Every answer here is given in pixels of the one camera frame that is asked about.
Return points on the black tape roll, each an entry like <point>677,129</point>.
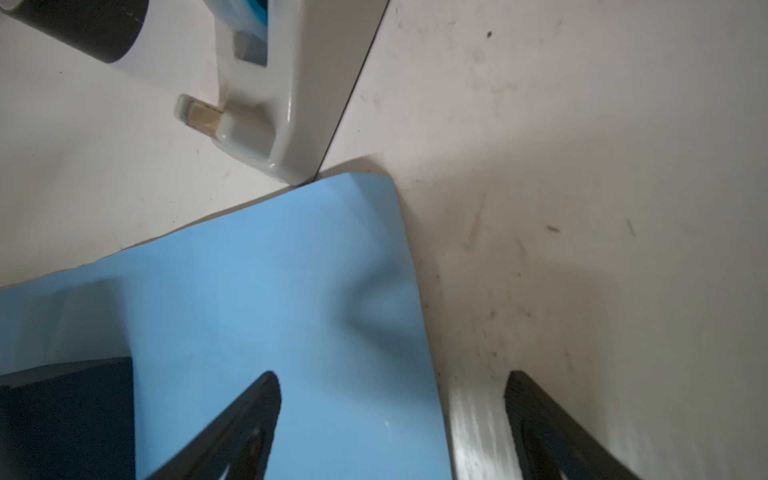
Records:
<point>103,29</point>

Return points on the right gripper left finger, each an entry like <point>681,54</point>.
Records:
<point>236,444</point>

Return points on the white tape dispenser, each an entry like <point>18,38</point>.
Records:
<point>286,72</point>

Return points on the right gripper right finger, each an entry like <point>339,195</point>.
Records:
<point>549,443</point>

